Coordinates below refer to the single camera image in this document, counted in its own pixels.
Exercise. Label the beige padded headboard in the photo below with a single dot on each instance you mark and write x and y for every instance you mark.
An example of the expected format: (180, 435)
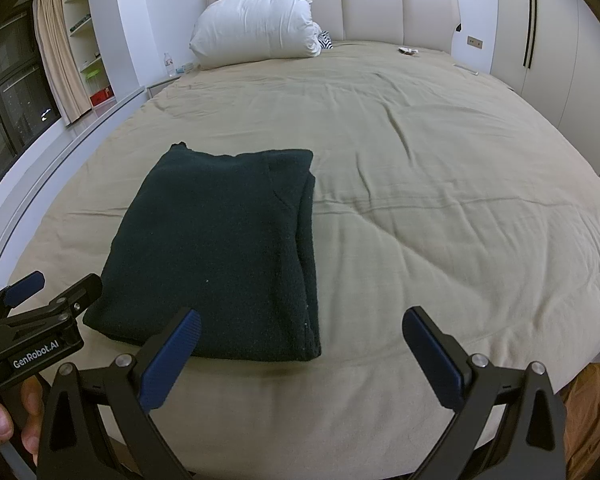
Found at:
(370, 7)

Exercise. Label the red box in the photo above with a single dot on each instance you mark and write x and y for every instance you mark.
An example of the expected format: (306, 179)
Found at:
(101, 96)

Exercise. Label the dark window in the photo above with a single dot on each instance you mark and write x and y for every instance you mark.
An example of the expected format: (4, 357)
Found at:
(10, 100)

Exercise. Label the beige curtain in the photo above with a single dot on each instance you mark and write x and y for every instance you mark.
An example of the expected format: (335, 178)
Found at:
(60, 60)

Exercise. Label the clear water bottle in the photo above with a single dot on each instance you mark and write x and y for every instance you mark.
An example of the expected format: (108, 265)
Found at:
(168, 66)

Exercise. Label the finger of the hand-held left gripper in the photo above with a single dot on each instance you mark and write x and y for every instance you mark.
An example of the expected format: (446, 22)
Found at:
(25, 285)
(85, 290)

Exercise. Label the small white wrapper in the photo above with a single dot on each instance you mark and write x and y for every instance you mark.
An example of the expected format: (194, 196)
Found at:
(407, 51)

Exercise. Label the striped cloth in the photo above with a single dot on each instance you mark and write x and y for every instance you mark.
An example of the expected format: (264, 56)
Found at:
(325, 41)

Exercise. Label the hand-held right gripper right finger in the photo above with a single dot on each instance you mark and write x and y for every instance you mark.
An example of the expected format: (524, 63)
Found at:
(430, 355)

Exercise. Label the white pillow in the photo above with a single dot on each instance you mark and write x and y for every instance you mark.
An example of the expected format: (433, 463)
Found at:
(255, 25)

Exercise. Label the person's brown trouser leg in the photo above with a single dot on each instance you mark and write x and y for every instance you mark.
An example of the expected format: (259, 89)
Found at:
(587, 410)

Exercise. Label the white wardrobe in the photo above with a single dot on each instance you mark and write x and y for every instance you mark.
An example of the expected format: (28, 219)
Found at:
(570, 50)

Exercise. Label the dark green sweater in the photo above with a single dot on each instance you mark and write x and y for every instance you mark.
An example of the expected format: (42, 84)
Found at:
(205, 240)

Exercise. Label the white nightstand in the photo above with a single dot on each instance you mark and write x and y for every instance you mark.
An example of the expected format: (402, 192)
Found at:
(162, 87)

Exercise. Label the wall socket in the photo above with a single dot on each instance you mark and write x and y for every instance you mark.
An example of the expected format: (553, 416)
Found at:
(475, 41)

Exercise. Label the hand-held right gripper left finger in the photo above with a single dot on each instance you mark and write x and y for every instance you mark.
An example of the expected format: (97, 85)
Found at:
(172, 360)

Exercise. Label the bed with beige sheet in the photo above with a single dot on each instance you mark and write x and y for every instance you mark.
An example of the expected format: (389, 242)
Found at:
(430, 185)

